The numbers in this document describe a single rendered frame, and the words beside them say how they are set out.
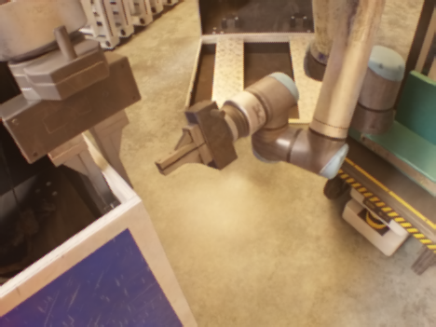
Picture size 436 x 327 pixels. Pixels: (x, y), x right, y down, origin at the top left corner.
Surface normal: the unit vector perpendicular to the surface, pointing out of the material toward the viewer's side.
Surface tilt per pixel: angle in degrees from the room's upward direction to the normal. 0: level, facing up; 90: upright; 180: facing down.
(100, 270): 90
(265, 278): 0
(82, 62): 80
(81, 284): 90
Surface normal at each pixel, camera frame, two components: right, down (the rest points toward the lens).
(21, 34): 0.22, 0.59
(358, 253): -0.07, -0.69
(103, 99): 0.64, 0.38
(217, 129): 0.57, 0.17
